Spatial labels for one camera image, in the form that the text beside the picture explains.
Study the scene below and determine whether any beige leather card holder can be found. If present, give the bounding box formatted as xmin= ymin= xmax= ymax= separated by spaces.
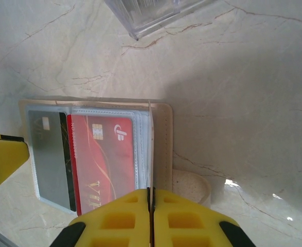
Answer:
xmin=17 ymin=98 xmax=212 ymax=217

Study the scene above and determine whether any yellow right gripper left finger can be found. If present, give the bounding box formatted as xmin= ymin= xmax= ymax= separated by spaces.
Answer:
xmin=73 ymin=187 xmax=152 ymax=247

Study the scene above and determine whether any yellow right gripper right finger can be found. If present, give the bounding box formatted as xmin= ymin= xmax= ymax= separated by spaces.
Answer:
xmin=152 ymin=188 xmax=230 ymax=247

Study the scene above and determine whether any red VIP credit card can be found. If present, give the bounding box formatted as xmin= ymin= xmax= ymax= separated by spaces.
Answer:
xmin=66 ymin=112 xmax=136 ymax=217

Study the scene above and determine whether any black VIP credit card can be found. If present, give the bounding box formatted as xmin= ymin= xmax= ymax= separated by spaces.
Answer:
xmin=27 ymin=110 xmax=77 ymax=213

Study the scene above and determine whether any clear acrylic box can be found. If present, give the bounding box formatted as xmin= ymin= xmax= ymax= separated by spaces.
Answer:
xmin=103 ymin=0 xmax=211 ymax=41

